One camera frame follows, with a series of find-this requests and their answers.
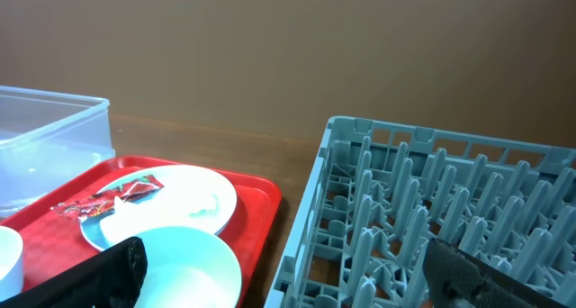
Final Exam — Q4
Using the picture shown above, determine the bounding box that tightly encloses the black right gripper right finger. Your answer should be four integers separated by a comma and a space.
422, 239, 566, 308

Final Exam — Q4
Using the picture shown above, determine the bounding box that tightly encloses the blue bowl with rice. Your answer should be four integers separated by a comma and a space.
0, 226, 23, 301

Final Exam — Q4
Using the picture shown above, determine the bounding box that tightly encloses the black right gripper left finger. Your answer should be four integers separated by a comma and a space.
1, 237, 148, 308

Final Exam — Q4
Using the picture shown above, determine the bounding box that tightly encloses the mint green bowl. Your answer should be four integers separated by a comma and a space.
135, 227, 242, 308

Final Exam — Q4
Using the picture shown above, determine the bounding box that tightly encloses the red snack wrapper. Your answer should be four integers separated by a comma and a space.
50, 175, 164, 222

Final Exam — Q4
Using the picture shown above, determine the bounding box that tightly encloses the red plastic tray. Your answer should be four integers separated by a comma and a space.
1, 156, 282, 305

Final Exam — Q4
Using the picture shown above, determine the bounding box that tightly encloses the clear plastic bin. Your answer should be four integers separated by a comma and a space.
1, 86, 115, 218

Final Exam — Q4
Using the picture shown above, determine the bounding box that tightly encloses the grey dishwasher rack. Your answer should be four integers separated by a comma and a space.
265, 116, 575, 308

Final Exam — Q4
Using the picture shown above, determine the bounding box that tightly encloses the light blue plate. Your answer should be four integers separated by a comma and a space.
79, 165, 238, 251

